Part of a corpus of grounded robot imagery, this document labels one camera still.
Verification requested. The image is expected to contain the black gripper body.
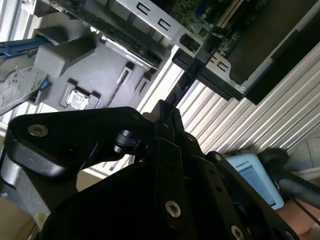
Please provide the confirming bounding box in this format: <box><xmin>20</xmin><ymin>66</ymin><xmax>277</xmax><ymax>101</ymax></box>
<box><xmin>41</xmin><ymin>159</ymin><xmax>226</xmax><ymax>240</ymax></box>

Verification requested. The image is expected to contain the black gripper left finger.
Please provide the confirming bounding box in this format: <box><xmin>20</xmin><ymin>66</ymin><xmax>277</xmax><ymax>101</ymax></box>
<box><xmin>4</xmin><ymin>98</ymin><xmax>188</xmax><ymax>230</ymax></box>

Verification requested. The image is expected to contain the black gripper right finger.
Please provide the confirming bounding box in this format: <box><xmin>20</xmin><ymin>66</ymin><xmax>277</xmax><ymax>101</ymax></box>
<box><xmin>171</xmin><ymin>108</ymin><xmax>304</xmax><ymax>240</ymax></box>

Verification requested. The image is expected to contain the RAM memory stick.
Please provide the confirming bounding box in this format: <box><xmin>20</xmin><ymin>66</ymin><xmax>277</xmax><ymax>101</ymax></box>
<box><xmin>169</xmin><ymin>26</ymin><xmax>230</xmax><ymax>106</ymax></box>

